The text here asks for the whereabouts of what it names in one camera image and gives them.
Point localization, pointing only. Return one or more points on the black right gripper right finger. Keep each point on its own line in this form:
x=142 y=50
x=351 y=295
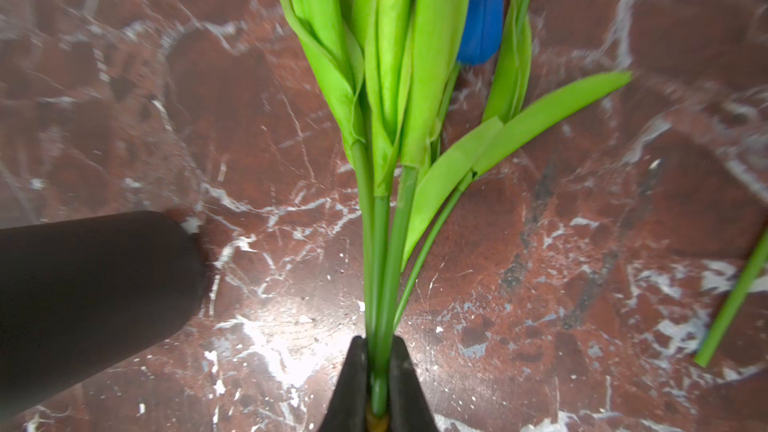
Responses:
x=408 y=408

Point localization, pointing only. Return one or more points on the orange pink tulip bundle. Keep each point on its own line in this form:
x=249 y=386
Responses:
x=418 y=128

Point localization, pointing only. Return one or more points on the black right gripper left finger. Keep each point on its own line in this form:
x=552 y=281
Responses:
x=347 y=407

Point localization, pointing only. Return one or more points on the black cylindrical vase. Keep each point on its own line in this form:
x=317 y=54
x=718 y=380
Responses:
x=80 y=296

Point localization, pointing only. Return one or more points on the small yellow tulip lying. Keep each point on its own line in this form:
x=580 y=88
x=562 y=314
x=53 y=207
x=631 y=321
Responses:
x=733 y=303

